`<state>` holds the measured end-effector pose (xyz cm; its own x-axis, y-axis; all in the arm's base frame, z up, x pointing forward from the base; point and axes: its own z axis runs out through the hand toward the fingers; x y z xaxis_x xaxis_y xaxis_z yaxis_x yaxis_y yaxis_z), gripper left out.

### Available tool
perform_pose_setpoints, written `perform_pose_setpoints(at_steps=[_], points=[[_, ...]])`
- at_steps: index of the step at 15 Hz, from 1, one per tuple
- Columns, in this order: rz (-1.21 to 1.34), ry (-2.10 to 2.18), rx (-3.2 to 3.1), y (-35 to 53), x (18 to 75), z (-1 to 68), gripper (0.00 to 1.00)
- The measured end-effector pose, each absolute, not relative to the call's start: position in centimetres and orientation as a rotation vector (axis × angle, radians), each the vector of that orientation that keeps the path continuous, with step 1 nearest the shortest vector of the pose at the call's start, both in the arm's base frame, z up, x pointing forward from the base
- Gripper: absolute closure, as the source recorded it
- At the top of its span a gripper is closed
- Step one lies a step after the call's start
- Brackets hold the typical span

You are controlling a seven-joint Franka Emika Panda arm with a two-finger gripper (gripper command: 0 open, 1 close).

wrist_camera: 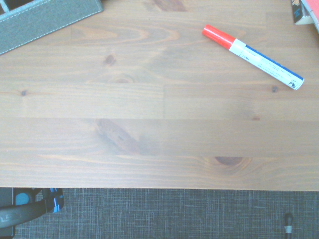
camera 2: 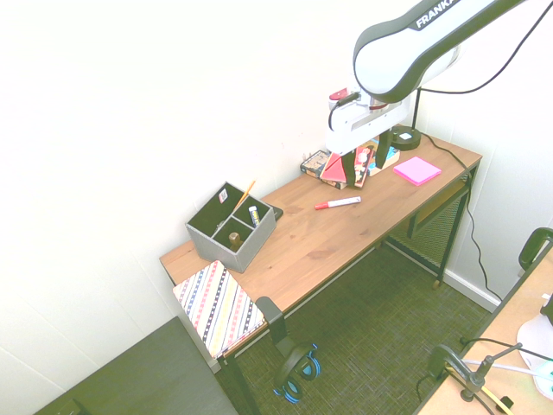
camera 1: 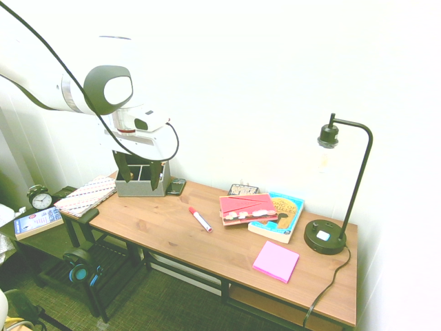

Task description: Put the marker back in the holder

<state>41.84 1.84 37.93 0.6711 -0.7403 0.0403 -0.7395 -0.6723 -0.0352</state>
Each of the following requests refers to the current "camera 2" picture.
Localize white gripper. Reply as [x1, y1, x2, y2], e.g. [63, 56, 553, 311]
[324, 98, 410, 188]

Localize white marker with red cap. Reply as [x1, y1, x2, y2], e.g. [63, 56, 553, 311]
[314, 195, 362, 211]

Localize grey desk organizer holder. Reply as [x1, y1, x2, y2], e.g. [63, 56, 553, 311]
[185, 181, 277, 274]

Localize blue and orange book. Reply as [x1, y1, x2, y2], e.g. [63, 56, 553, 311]
[366, 136, 401, 177]

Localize red book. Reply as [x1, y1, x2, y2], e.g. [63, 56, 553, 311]
[319, 144, 375, 190]

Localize black desk lamp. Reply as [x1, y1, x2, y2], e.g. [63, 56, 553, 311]
[391, 87, 423, 152]

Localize pink sticky note pad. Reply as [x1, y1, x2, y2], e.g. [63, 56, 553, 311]
[392, 156, 443, 188]

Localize dark paperback book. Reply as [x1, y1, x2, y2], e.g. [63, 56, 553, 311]
[300, 150, 332, 179]

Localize orange pencil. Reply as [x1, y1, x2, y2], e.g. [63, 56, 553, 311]
[234, 179, 257, 213]

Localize black headphone hanger clamp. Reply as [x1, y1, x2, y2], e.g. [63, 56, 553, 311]
[254, 296, 289, 348]

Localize black C clamp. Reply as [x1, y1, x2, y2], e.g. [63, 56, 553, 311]
[426, 344, 486, 404]
[518, 227, 553, 278]

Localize striped colourful notebook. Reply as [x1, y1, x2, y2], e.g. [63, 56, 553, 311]
[172, 259, 267, 361]

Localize black and blue headphones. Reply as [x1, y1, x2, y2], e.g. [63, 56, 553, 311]
[271, 343, 321, 405]

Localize light wooden robot table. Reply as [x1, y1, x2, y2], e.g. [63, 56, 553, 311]
[416, 259, 553, 415]

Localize dark side table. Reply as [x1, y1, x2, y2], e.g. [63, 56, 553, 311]
[32, 315, 241, 415]

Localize wooden desk with black frame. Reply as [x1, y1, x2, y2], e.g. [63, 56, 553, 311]
[159, 131, 484, 415]

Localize black lamp power cable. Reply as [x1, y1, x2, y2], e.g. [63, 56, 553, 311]
[419, 131, 505, 303]

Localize black camera cable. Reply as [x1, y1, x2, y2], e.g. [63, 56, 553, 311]
[327, 0, 550, 131]

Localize grey camera stand rod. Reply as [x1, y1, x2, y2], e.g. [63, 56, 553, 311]
[460, 343, 524, 403]

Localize white cable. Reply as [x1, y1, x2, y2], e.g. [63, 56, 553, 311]
[464, 357, 553, 378]

